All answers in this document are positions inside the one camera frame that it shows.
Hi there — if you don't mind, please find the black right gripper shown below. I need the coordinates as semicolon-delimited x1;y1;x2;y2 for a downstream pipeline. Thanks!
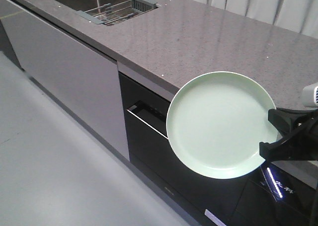
259;108;318;162

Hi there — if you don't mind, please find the light green round plate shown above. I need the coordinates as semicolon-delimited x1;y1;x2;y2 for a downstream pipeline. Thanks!
166;72;278;179

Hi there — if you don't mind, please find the grey sink drying rack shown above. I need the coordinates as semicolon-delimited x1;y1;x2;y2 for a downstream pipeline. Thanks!
76;0;158;26

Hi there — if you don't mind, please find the black built-in dishwasher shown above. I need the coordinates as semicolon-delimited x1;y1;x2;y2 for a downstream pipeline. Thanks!
119;73;251;226

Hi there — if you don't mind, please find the white pleated curtain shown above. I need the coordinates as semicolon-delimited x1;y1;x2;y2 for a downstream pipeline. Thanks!
194;0;318;38

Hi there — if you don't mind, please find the grey kitchen island cabinet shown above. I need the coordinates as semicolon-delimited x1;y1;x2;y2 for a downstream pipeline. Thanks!
0;0;129;157

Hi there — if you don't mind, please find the stainless steel sink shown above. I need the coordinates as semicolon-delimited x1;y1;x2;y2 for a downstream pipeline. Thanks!
44;0;159;27

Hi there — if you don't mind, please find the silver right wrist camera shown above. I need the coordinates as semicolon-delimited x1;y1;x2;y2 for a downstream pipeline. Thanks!
302;82;318;108

